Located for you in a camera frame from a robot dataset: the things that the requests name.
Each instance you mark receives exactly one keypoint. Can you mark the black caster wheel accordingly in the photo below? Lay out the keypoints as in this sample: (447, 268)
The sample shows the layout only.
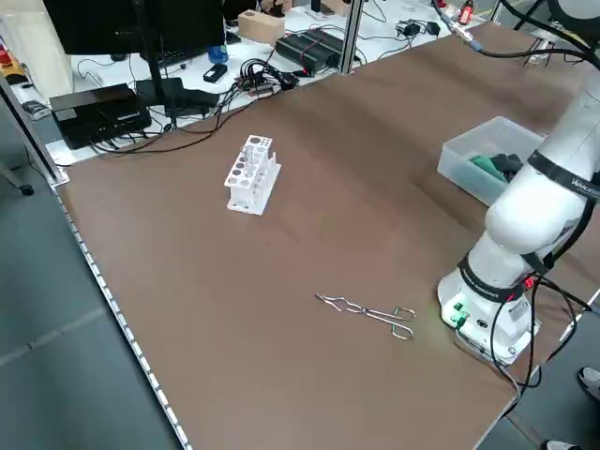
(27, 190)

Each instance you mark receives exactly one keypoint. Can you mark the white side desk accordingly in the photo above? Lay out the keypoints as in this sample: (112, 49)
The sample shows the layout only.
(108, 72)

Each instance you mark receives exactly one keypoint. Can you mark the red handheld device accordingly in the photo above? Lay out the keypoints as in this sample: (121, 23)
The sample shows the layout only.
(465, 14)

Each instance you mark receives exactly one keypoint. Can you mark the green cloth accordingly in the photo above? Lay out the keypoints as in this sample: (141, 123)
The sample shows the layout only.
(485, 164)

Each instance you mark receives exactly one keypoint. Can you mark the glass test tube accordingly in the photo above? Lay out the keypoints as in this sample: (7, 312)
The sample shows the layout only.
(246, 157)

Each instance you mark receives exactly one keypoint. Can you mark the translucent plastic storage box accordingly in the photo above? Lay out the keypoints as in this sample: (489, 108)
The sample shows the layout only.
(457, 164)

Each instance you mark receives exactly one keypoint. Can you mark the wooden block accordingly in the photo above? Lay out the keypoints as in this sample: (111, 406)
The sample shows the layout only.
(260, 30)

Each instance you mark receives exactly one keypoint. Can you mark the dark grey cloth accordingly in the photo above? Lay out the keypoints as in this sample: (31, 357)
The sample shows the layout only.
(508, 161)

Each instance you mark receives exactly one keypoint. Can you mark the black computer monitor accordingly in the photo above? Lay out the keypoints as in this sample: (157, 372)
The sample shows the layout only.
(94, 23)

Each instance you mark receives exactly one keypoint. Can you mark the white test tube rack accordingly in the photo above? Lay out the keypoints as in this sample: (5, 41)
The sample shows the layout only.
(244, 201)

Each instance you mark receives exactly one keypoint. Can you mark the black desktop device box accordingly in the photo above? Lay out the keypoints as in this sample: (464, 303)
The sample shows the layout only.
(94, 117)

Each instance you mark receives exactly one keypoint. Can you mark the beige box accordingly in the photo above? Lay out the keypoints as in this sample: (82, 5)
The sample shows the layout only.
(37, 56)

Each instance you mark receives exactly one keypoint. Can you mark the black power adapter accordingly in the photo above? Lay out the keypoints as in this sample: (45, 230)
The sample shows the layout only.
(214, 74)

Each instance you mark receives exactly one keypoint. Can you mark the black monitor stand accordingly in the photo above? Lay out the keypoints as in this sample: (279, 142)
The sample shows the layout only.
(152, 70)

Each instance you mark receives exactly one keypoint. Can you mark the aluminium frame post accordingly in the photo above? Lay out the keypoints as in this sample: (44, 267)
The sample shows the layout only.
(28, 133)
(351, 37)

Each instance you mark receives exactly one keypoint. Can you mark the black charger plug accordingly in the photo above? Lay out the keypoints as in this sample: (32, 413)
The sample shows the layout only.
(432, 28)
(409, 30)

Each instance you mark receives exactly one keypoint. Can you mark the red emergency button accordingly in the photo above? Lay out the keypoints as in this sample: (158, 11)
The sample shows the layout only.
(5, 58)

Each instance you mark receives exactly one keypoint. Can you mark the black tripod stand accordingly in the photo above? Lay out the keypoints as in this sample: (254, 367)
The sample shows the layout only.
(529, 63)

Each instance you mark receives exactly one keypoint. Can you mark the black finned power unit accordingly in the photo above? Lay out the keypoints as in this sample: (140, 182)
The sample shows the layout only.
(304, 49)

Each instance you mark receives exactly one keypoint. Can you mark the person's shoe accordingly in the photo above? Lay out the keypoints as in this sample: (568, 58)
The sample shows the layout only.
(562, 445)
(589, 382)

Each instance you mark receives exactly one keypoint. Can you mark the silver crucible tongs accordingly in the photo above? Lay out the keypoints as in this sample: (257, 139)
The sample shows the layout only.
(363, 310)

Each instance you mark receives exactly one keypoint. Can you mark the black keyboard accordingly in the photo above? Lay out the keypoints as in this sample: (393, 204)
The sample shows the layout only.
(178, 57)

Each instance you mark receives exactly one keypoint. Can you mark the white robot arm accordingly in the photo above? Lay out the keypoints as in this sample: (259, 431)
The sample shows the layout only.
(525, 211)

